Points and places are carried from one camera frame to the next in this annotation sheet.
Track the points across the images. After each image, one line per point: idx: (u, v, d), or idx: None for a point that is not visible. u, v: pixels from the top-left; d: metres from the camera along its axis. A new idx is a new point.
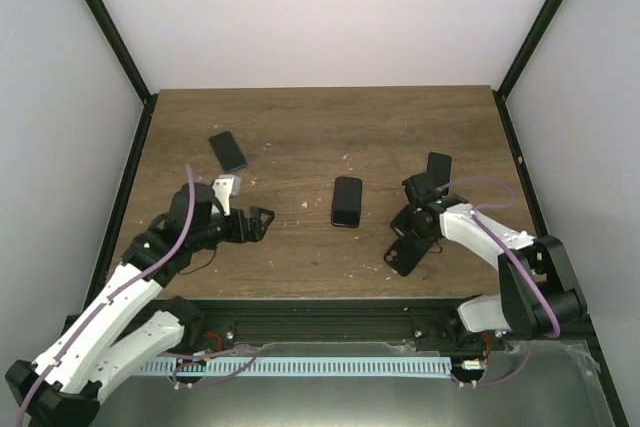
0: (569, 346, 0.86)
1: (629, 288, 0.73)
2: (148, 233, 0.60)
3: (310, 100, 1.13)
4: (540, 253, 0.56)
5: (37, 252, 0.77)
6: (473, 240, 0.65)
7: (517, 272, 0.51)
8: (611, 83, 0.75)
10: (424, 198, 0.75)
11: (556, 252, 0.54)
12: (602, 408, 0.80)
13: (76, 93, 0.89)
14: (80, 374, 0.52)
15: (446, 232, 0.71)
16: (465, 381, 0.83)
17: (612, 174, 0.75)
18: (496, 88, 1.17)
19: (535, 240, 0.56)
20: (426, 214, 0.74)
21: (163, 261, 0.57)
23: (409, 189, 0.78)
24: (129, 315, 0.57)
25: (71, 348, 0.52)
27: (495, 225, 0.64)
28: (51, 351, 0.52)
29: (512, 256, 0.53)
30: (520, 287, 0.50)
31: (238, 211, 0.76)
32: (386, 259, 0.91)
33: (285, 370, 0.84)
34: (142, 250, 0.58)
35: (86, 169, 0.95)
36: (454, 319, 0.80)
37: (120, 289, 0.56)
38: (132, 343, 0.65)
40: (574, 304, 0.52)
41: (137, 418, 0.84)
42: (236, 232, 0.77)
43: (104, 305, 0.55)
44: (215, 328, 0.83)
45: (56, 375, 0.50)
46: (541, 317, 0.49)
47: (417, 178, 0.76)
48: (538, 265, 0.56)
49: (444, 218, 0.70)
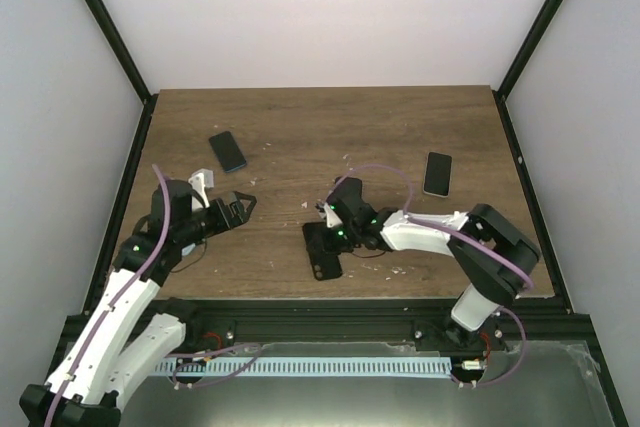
0: (569, 346, 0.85)
1: (629, 287, 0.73)
2: (134, 236, 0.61)
3: (310, 100, 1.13)
4: (479, 222, 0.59)
5: (37, 252, 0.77)
6: (419, 241, 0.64)
7: (472, 250, 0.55)
8: (611, 82, 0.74)
10: (359, 219, 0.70)
11: (492, 216, 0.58)
12: (602, 408, 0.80)
13: (76, 94, 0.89)
14: (98, 384, 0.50)
15: (393, 247, 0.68)
16: (465, 381, 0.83)
17: (613, 174, 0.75)
18: (496, 88, 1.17)
19: (471, 214, 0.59)
20: (369, 236, 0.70)
21: (153, 259, 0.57)
23: (337, 207, 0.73)
24: (133, 319, 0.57)
25: (83, 359, 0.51)
27: (432, 218, 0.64)
28: (63, 367, 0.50)
29: (460, 235, 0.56)
30: (483, 263, 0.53)
31: (217, 200, 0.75)
32: (316, 277, 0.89)
33: (285, 371, 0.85)
34: (131, 253, 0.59)
35: (86, 169, 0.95)
36: (454, 329, 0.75)
37: (118, 295, 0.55)
38: (137, 348, 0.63)
40: (531, 254, 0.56)
41: (139, 419, 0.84)
42: (221, 222, 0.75)
43: (107, 313, 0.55)
44: (214, 328, 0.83)
45: (74, 388, 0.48)
46: (510, 279, 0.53)
47: (344, 196, 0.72)
48: (482, 232, 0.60)
49: (387, 236, 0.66)
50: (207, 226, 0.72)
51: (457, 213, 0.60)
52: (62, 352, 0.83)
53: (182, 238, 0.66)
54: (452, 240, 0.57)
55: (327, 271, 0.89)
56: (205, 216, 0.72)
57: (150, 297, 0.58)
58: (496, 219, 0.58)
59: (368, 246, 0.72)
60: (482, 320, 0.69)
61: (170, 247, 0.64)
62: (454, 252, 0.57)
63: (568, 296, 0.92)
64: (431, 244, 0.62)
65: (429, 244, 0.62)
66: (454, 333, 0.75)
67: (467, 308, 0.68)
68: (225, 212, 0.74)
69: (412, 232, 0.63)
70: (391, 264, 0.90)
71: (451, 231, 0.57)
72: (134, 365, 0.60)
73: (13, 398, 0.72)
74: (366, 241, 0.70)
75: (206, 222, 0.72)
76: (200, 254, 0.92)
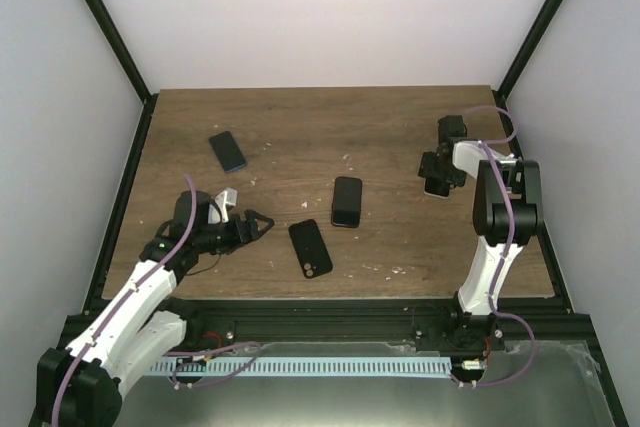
0: (569, 346, 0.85)
1: (628, 285, 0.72)
2: (158, 237, 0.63)
3: (309, 100, 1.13)
4: (519, 174, 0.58)
5: (35, 247, 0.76)
6: (472, 163, 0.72)
7: (491, 175, 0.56)
8: (613, 78, 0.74)
10: (446, 129, 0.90)
11: (532, 173, 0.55)
12: (602, 408, 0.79)
13: (76, 93, 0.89)
14: (113, 356, 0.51)
15: (456, 161, 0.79)
16: (465, 381, 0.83)
17: (613, 170, 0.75)
18: (496, 88, 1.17)
19: (517, 162, 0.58)
20: (444, 144, 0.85)
21: (175, 251, 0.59)
23: (443, 124, 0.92)
24: (150, 305, 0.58)
25: (105, 329, 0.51)
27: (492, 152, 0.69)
28: (84, 335, 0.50)
29: (492, 162, 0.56)
30: (490, 188, 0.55)
31: (236, 217, 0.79)
32: (305, 274, 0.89)
33: (285, 371, 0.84)
34: (156, 250, 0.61)
35: (86, 165, 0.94)
36: (451, 313, 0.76)
37: (144, 277, 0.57)
38: (140, 340, 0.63)
40: (533, 222, 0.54)
41: (139, 419, 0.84)
42: (237, 237, 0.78)
43: (131, 292, 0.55)
44: (215, 328, 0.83)
45: (94, 353, 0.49)
46: (500, 219, 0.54)
47: (451, 116, 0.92)
48: (514, 185, 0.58)
49: (456, 147, 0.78)
50: (223, 239, 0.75)
51: (510, 155, 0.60)
52: None
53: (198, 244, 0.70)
54: (482, 164, 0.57)
55: (317, 267, 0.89)
56: (223, 229, 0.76)
57: (167, 289, 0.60)
58: (534, 179, 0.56)
59: (442, 156, 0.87)
60: (483, 301, 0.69)
61: (191, 249, 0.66)
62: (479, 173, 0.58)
63: (568, 296, 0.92)
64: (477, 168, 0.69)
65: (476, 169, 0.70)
66: (451, 315, 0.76)
67: (469, 285, 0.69)
68: (241, 227, 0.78)
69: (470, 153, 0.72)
70: (392, 263, 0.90)
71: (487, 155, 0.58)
72: (135, 356, 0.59)
73: (12, 399, 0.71)
74: (441, 149, 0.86)
75: (222, 235, 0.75)
76: (212, 260, 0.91)
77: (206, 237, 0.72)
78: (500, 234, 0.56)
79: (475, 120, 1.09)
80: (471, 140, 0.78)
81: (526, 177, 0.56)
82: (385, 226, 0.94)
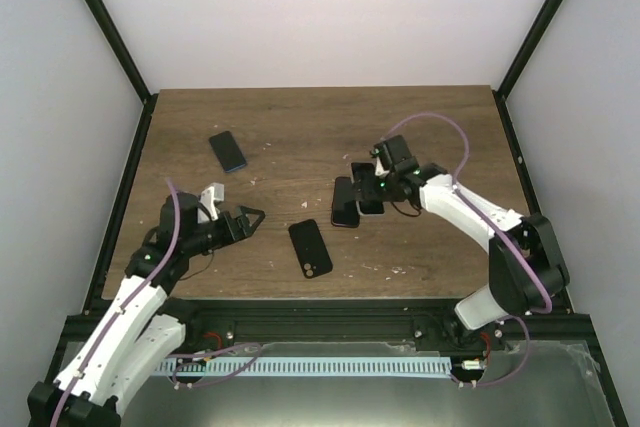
0: (569, 346, 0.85)
1: (628, 285, 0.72)
2: (145, 247, 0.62)
3: (309, 100, 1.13)
4: (526, 230, 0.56)
5: (35, 248, 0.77)
6: (457, 217, 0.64)
7: (511, 256, 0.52)
8: (614, 79, 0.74)
10: (400, 167, 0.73)
11: (546, 232, 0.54)
12: (602, 409, 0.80)
13: (76, 93, 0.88)
14: (104, 384, 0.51)
15: (427, 205, 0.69)
16: (465, 381, 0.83)
17: (613, 172, 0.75)
18: (496, 88, 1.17)
19: (523, 220, 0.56)
20: (404, 185, 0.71)
21: (162, 265, 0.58)
23: (382, 153, 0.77)
24: (140, 323, 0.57)
25: (93, 358, 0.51)
27: (479, 202, 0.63)
28: (73, 365, 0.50)
29: (504, 239, 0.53)
30: (516, 272, 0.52)
31: (225, 213, 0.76)
32: (305, 274, 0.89)
33: (285, 370, 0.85)
34: (142, 261, 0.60)
35: (85, 166, 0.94)
36: (454, 322, 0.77)
37: (129, 298, 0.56)
38: (137, 350, 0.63)
40: (560, 279, 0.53)
41: (139, 418, 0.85)
42: (229, 235, 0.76)
43: (117, 315, 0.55)
44: (215, 328, 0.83)
45: (83, 386, 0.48)
46: (537, 299, 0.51)
47: (392, 143, 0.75)
48: (523, 241, 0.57)
49: (425, 193, 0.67)
50: (214, 238, 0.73)
51: (512, 213, 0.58)
52: (62, 351, 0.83)
53: (189, 249, 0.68)
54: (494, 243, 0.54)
55: (316, 267, 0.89)
56: (213, 227, 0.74)
57: (157, 304, 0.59)
58: (550, 238, 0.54)
59: (401, 194, 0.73)
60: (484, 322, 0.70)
61: (178, 257, 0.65)
62: (495, 252, 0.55)
63: (569, 296, 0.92)
64: (473, 230, 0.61)
65: (470, 227, 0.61)
66: (452, 325, 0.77)
67: (472, 306, 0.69)
68: (231, 224, 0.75)
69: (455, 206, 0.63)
70: (392, 263, 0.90)
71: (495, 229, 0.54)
72: (133, 369, 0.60)
73: (12, 399, 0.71)
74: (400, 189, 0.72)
75: (213, 233, 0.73)
76: (206, 261, 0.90)
77: (197, 240, 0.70)
78: (537, 308, 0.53)
79: (475, 120, 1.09)
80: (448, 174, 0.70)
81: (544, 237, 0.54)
82: (385, 226, 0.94)
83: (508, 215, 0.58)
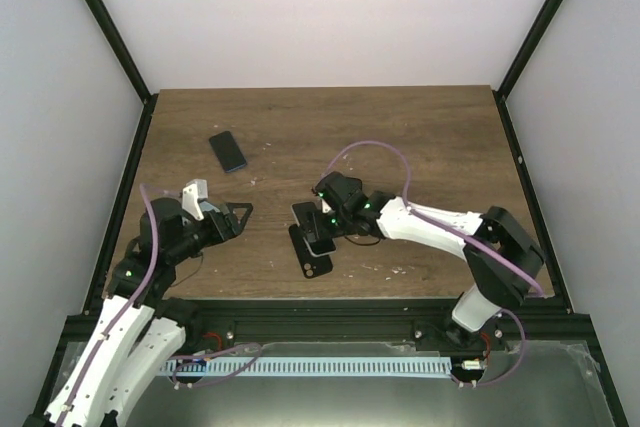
0: (570, 346, 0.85)
1: (628, 286, 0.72)
2: (125, 261, 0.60)
3: (310, 100, 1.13)
4: (490, 225, 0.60)
5: (36, 249, 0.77)
6: (421, 235, 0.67)
7: (486, 255, 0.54)
8: (613, 80, 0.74)
10: (349, 203, 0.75)
11: (507, 221, 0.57)
12: (602, 409, 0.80)
13: (76, 94, 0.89)
14: (95, 411, 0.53)
15: (390, 234, 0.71)
16: (465, 381, 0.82)
17: (613, 173, 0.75)
18: (496, 88, 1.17)
19: (484, 217, 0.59)
20: (361, 221, 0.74)
21: (145, 283, 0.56)
23: (327, 194, 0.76)
24: (129, 344, 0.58)
25: (80, 389, 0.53)
27: (436, 213, 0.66)
28: (62, 397, 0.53)
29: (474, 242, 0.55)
30: (497, 268, 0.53)
31: (210, 211, 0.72)
32: (305, 274, 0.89)
33: (285, 370, 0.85)
34: (125, 279, 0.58)
35: (86, 166, 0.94)
36: (455, 330, 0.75)
37: (112, 323, 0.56)
38: (135, 360, 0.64)
40: (536, 259, 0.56)
41: (138, 418, 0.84)
42: (217, 233, 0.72)
43: (101, 342, 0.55)
44: (214, 328, 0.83)
45: (73, 417, 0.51)
46: (524, 286, 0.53)
47: (333, 183, 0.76)
48: (491, 235, 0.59)
49: (384, 223, 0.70)
50: (202, 239, 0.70)
51: (468, 214, 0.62)
52: (62, 351, 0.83)
53: (177, 255, 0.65)
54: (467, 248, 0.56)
55: (316, 267, 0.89)
56: (199, 229, 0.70)
57: (144, 321, 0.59)
58: (512, 225, 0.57)
59: (360, 229, 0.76)
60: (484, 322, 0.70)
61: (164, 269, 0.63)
62: (469, 257, 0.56)
63: (568, 296, 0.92)
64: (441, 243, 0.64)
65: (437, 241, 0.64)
66: (455, 333, 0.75)
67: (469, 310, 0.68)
68: (219, 223, 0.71)
69: (416, 226, 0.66)
70: (392, 263, 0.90)
71: (465, 237, 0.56)
72: (132, 380, 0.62)
73: (13, 399, 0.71)
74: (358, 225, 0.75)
75: (200, 234, 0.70)
76: (198, 262, 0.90)
77: (184, 244, 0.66)
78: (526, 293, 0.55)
79: (475, 120, 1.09)
80: (397, 196, 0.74)
81: (509, 225, 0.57)
82: None
83: (465, 217, 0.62)
